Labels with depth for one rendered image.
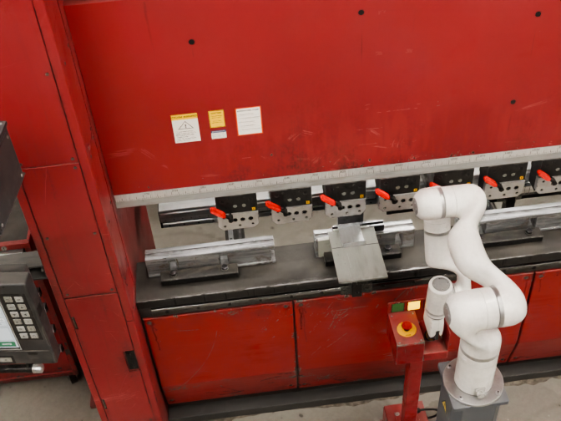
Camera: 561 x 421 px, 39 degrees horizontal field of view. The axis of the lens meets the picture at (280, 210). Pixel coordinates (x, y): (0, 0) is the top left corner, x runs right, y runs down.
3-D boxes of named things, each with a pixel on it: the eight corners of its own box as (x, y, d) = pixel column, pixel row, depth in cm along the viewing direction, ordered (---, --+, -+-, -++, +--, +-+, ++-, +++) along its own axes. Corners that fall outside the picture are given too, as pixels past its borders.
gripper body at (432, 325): (422, 299, 292) (420, 317, 300) (429, 322, 285) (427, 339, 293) (442, 296, 292) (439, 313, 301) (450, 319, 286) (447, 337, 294)
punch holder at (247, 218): (219, 230, 296) (214, 198, 285) (218, 215, 302) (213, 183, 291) (259, 226, 297) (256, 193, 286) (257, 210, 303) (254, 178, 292)
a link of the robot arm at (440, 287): (447, 294, 290) (422, 297, 290) (452, 272, 280) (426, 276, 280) (453, 313, 285) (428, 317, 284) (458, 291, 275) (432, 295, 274)
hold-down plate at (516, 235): (467, 250, 313) (468, 245, 311) (464, 240, 317) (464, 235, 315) (542, 241, 314) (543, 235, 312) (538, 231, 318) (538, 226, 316)
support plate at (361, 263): (338, 284, 288) (338, 282, 288) (327, 233, 307) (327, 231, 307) (387, 278, 289) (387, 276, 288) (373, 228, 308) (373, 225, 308)
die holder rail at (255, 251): (149, 277, 311) (144, 261, 305) (149, 266, 316) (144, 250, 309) (275, 262, 313) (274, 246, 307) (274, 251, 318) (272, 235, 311)
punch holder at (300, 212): (272, 225, 297) (270, 192, 286) (270, 209, 303) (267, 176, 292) (312, 220, 298) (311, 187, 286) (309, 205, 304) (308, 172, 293)
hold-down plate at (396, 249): (325, 266, 310) (325, 261, 308) (323, 256, 314) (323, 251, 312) (401, 258, 312) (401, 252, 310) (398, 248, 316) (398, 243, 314)
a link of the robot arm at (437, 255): (465, 218, 277) (466, 295, 289) (420, 225, 276) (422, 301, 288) (474, 229, 269) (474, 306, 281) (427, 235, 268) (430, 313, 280)
